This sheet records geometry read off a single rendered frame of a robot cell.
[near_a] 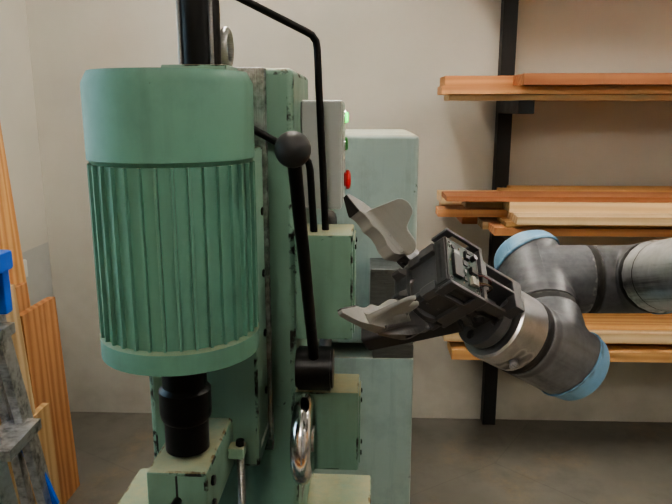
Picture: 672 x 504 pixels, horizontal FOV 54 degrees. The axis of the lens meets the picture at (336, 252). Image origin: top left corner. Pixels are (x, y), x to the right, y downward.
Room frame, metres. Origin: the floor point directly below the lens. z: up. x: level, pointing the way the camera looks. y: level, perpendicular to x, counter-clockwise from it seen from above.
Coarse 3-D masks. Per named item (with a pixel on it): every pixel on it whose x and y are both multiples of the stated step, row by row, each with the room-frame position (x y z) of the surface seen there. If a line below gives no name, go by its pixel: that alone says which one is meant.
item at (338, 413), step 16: (336, 384) 0.88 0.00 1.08; (352, 384) 0.88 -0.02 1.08; (320, 400) 0.86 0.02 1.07; (336, 400) 0.85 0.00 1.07; (352, 400) 0.85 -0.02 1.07; (320, 416) 0.86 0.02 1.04; (336, 416) 0.85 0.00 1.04; (352, 416) 0.85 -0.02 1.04; (320, 432) 0.86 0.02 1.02; (336, 432) 0.85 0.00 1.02; (352, 432) 0.85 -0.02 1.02; (320, 448) 0.86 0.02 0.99; (336, 448) 0.85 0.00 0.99; (352, 448) 0.85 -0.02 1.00; (320, 464) 0.86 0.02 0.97; (336, 464) 0.85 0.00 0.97; (352, 464) 0.85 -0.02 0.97
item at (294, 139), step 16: (288, 144) 0.61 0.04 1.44; (304, 144) 0.61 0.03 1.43; (288, 160) 0.61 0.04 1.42; (304, 160) 0.62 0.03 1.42; (288, 176) 0.64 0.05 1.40; (304, 208) 0.67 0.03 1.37; (304, 224) 0.68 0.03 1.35; (304, 240) 0.69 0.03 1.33; (304, 256) 0.70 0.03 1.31; (304, 272) 0.72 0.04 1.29; (304, 288) 0.74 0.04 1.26; (304, 304) 0.76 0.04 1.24; (304, 352) 0.83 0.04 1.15; (320, 352) 0.83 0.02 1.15; (304, 368) 0.82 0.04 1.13; (320, 368) 0.82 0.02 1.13; (304, 384) 0.82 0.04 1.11; (320, 384) 0.82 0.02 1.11
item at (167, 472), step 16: (224, 432) 0.76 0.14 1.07; (208, 448) 0.72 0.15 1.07; (224, 448) 0.75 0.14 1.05; (160, 464) 0.68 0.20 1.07; (176, 464) 0.68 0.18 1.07; (192, 464) 0.68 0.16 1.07; (208, 464) 0.68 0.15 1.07; (224, 464) 0.74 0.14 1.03; (160, 480) 0.66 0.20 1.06; (176, 480) 0.66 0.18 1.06; (192, 480) 0.66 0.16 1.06; (208, 480) 0.67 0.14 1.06; (224, 480) 0.74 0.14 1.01; (160, 496) 0.66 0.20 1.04; (176, 496) 0.66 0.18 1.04; (192, 496) 0.66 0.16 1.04; (208, 496) 0.67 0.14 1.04
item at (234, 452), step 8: (240, 440) 0.77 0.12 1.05; (232, 448) 0.76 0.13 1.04; (240, 448) 0.76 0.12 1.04; (232, 456) 0.76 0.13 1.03; (240, 456) 0.76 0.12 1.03; (240, 464) 0.77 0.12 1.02; (240, 472) 0.77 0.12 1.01; (240, 480) 0.77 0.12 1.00; (240, 488) 0.77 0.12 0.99; (240, 496) 0.77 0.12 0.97
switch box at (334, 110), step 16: (304, 112) 0.98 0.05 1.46; (336, 112) 0.97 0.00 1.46; (304, 128) 0.98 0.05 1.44; (336, 128) 0.97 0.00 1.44; (336, 144) 0.97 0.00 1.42; (336, 160) 0.97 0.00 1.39; (304, 176) 0.98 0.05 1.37; (336, 176) 0.97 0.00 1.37; (304, 192) 0.98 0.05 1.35; (336, 192) 0.97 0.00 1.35; (320, 208) 0.98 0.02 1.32; (336, 208) 0.98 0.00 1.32
